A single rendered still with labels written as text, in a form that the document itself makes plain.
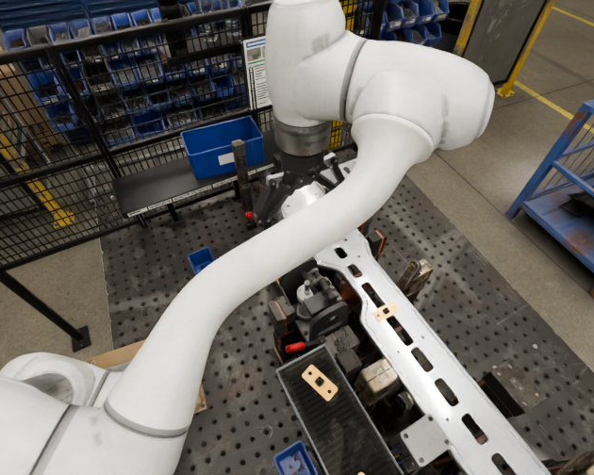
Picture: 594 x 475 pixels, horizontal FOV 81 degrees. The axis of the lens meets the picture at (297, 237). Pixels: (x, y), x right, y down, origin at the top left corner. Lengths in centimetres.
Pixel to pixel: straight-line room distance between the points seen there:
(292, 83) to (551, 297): 252
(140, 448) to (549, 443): 134
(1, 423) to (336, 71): 50
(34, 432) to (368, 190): 42
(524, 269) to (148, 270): 238
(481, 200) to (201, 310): 290
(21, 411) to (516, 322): 158
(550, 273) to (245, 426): 227
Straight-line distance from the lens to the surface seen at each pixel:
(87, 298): 266
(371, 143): 43
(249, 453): 133
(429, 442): 96
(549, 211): 308
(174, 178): 155
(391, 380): 100
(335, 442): 87
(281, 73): 48
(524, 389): 119
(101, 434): 46
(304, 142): 54
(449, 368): 115
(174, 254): 171
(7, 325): 283
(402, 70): 45
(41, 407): 48
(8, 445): 46
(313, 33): 46
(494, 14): 386
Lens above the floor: 202
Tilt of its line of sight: 52 degrees down
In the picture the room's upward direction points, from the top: straight up
